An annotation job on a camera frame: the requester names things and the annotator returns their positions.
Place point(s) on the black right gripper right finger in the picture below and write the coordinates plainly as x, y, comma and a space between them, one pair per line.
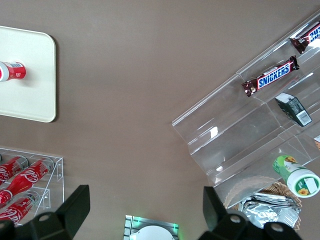
215, 215

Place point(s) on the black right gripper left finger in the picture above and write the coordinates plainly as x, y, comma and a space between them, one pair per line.
70, 215

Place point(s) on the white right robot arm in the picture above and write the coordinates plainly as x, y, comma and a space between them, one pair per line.
152, 233

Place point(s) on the light tan wicker basket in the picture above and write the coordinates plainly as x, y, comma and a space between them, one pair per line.
277, 187

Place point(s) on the beige plastic tray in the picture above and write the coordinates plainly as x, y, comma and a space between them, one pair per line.
37, 87

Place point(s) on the clear acrylic bottle rack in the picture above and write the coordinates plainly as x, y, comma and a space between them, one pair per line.
58, 170

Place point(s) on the silver foil wrapped package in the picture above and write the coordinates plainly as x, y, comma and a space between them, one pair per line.
267, 212

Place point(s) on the red cola bottle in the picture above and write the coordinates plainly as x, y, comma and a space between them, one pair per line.
12, 167
32, 173
17, 210

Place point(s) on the clear acrylic stepped stand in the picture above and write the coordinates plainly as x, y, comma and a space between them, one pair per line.
225, 140

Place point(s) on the green bottle with white cap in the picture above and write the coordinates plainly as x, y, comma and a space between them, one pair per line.
297, 177

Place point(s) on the white orange printed carton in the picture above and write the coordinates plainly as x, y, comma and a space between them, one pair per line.
318, 146

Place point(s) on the small dark green box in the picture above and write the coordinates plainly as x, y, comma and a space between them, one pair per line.
295, 110

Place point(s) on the brown Snickers bar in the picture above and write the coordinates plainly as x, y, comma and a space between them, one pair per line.
272, 73
303, 40

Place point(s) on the metal base plate green light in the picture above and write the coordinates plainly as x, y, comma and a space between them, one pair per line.
132, 222

